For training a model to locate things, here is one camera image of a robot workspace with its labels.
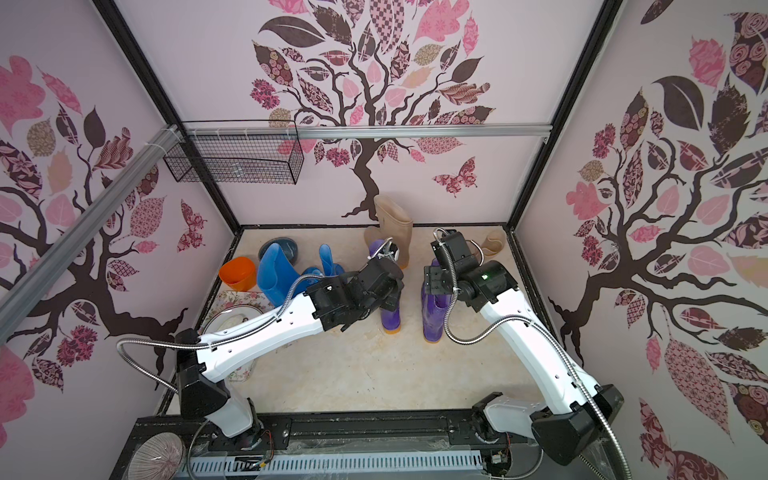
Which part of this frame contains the purple rain boot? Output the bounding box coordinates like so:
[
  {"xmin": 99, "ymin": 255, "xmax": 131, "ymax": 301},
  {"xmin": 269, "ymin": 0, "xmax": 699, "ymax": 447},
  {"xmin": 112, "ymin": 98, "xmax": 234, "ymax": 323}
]
[
  {"xmin": 421, "ymin": 284, "xmax": 451, "ymax": 343},
  {"xmin": 369, "ymin": 239, "xmax": 401, "ymax": 334}
]

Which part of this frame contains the beige rain boot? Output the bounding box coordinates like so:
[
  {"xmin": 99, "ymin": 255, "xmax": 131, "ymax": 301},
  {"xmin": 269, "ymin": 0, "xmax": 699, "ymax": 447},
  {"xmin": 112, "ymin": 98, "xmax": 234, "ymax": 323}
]
[
  {"xmin": 480, "ymin": 229, "xmax": 507, "ymax": 259},
  {"xmin": 363, "ymin": 194, "xmax": 413, "ymax": 269}
]

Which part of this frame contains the blue rain boot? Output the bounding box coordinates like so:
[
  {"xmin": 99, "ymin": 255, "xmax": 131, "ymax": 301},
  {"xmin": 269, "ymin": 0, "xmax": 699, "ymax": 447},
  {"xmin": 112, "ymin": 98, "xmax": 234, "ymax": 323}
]
[
  {"xmin": 257, "ymin": 245, "xmax": 300, "ymax": 307},
  {"xmin": 318, "ymin": 244, "xmax": 345, "ymax": 277}
]

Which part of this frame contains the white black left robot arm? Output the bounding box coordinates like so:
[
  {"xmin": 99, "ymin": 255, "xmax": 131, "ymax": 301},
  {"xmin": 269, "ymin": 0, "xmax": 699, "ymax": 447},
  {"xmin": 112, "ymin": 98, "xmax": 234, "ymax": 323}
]
[{"xmin": 177, "ymin": 237, "xmax": 404, "ymax": 438}]

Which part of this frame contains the grey blue ceramic bowl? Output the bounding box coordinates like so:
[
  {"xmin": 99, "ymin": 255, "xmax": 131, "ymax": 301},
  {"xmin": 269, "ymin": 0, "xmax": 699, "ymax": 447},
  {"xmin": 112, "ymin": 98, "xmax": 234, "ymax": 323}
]
[{"xmin": 258, "ymin": 237, "xmax": 299, "ymax": 265}]

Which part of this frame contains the orange plastic cup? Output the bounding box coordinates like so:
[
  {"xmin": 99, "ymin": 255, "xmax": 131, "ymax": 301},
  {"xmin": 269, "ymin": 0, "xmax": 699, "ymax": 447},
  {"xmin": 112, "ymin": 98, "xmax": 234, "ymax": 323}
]
[{"xmin": 218, "ymin": 257, "xmax": 257, "ymax": 292}]

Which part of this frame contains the left metal flex conduit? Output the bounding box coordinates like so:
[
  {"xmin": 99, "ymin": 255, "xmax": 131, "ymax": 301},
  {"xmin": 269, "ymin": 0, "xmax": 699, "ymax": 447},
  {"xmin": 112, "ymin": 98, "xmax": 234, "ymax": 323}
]
[{"xmin": 115, "ymin": 237, "xmax": 397, "ymax": 397}]

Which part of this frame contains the pink round fan cover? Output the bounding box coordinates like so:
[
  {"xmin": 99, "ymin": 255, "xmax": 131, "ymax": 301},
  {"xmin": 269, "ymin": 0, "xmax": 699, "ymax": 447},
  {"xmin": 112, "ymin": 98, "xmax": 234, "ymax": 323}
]
[{"xmin": 126, "ymin": 432, "xmax": 184, "ymax": 480}]

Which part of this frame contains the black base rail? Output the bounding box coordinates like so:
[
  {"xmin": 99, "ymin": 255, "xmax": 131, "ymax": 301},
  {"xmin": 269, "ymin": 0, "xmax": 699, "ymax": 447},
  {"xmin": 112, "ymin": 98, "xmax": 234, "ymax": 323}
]
[{"xmin": 125, "ymin": 409, "xmax": 534, "ymax": 453}]

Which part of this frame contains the black wire basket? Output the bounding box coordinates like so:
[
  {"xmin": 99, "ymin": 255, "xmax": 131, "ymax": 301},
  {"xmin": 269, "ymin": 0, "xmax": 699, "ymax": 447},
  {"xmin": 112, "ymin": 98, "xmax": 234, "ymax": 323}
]
[{"xmin": 163, "ymin": 120, "xmax": 304, "ymax": 185}]

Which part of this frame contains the horizontal aluminium rail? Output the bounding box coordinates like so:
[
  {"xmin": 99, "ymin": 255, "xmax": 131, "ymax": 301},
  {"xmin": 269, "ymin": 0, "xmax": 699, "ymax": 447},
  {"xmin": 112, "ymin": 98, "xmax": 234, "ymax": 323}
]
[{"xmin": 186, "ymin": 123, "xmax": 552, "ymax": 140}]

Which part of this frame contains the white slotted cable duct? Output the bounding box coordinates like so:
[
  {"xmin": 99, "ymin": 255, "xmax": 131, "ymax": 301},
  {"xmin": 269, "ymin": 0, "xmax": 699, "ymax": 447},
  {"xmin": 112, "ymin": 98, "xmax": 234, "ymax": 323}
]
[{"xmin": 177, "ymin": 450, "xmax": 484, "ymax": 479}]

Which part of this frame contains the diagonal aluminium rail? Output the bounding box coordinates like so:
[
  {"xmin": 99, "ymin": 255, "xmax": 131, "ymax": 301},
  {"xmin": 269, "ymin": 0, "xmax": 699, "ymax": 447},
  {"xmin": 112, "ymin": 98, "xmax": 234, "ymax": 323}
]
[{"xmin": 1, "ymin": 125, "xmax": 182, "ymax": 343}]

